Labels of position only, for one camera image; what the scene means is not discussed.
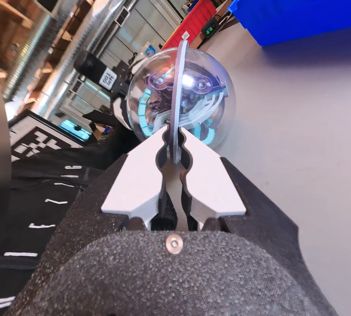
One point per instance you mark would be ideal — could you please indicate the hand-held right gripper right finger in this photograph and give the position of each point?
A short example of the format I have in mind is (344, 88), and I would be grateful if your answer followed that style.
(214, 184)

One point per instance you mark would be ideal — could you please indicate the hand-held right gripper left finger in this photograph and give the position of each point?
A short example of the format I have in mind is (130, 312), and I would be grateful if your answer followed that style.
(134, 184)

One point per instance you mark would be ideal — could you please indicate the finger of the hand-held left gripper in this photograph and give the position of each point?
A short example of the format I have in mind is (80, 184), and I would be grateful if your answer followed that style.
(137, 64)
(119, 110)

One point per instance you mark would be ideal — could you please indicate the clear plastic maze ball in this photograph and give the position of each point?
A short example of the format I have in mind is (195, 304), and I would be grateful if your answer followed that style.
(197, 97)

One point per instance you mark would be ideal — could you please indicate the red plastic bin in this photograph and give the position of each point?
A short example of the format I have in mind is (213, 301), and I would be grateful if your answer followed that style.
(192, 23)

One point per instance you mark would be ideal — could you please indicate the small black device green display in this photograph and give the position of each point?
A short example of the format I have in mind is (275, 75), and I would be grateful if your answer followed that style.
(209, 28)

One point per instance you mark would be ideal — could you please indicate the black white marker sign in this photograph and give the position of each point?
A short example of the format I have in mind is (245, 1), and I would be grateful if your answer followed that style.
(41, 138)

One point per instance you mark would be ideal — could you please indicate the black printed hoodie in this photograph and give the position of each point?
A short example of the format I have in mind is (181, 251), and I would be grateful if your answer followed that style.
(38, 212)

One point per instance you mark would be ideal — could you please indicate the silver ventilation duct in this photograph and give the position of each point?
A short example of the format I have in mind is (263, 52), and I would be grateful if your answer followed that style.
(93, 31)
(38, 36)

